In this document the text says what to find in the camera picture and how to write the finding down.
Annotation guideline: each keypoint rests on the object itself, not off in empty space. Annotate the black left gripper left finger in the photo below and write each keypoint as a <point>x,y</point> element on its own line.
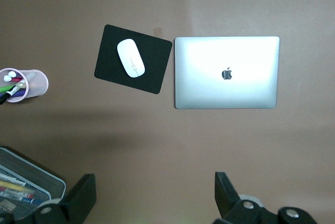
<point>83,192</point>

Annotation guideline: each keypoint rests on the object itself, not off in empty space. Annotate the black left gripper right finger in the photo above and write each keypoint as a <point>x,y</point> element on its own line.
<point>222,192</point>

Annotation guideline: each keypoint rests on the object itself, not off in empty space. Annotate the silver laptop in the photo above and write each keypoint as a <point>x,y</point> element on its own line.
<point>209,90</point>

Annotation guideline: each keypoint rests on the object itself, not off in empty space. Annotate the blue and red marker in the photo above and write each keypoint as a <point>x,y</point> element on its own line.
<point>21,195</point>

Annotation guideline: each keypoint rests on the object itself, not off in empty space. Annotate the purple marker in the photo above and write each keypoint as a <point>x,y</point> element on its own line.
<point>21,93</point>

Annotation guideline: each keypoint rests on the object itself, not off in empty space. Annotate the black marker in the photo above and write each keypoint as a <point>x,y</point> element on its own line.
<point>3,99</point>

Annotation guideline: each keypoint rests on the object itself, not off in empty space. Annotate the green marker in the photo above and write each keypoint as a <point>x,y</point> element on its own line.
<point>6,88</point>

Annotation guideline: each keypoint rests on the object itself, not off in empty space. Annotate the white capped marker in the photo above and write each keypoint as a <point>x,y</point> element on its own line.
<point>12,73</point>

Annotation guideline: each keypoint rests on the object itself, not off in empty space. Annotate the silver mesh desk tray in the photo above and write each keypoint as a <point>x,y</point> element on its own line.
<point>31,171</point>

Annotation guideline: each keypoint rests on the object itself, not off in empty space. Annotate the yellow highlighter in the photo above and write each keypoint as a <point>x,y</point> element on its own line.
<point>13,185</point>

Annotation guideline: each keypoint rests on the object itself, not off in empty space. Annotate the pink mesh pen cup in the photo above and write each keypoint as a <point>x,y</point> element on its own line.
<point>40,85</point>

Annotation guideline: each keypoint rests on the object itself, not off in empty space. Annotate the black mouse pad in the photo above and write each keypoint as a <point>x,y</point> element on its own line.
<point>154,72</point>

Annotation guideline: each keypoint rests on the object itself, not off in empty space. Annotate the white computer mouse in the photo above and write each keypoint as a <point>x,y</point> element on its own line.
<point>131,57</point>

